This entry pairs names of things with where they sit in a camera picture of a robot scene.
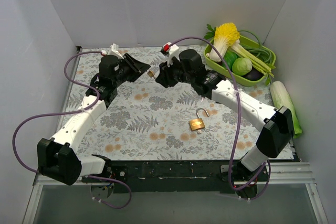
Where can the green long beans toy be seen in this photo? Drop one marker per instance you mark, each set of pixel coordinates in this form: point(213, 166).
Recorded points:
point(263, 54)

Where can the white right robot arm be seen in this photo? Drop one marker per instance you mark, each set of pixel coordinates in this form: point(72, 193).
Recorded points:
point(275, 125)

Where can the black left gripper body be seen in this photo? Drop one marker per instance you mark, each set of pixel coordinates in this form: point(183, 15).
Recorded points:
point(131, 64)

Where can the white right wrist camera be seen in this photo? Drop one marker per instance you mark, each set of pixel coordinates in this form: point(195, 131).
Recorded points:
point(170, 50)

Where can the yellow napa cabbage toy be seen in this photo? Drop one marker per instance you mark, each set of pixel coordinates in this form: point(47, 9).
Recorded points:
point(225, 36)

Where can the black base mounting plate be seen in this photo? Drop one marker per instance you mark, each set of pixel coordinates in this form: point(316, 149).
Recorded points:
point(168, 176)

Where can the pale celery stalks toy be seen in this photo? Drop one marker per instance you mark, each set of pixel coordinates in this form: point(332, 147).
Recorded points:
point(257, 63)

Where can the green parsley leaf toy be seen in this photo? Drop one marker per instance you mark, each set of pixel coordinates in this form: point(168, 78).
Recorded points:
point(210, 32)

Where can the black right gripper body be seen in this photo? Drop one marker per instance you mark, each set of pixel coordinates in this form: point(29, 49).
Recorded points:
point(170, 73)

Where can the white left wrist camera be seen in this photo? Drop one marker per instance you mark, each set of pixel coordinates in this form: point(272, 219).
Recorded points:
point(112, 50)

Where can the purple eggplant toy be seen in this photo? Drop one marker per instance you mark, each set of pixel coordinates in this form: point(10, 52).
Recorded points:
point(253, 75)

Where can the large brass padlock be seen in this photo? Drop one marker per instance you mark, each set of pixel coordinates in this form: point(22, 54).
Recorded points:
point(198, 123)

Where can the dark green vegetable toy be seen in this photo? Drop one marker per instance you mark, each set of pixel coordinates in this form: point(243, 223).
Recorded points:
point(229, 57)

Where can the small brass padlock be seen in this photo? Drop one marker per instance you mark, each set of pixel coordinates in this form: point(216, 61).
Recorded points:
point(151, 74)

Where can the round green cabbage toy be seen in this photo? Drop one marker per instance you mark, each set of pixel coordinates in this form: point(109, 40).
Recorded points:
point(242, 66)

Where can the floral patterned table mat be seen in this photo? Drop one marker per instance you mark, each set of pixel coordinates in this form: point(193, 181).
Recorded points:
point(149, 122)

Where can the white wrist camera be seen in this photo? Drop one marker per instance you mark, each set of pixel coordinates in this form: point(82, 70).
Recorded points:
point(112, 50)
point(170, 50)

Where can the aluminium frame rail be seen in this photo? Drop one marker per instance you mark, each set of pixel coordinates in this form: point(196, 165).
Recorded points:
point(282, 172)

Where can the green plastic basket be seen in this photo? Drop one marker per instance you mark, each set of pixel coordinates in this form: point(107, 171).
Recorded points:
point(217, 66)

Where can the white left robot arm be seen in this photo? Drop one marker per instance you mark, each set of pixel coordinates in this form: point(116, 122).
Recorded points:
point(57, 157)

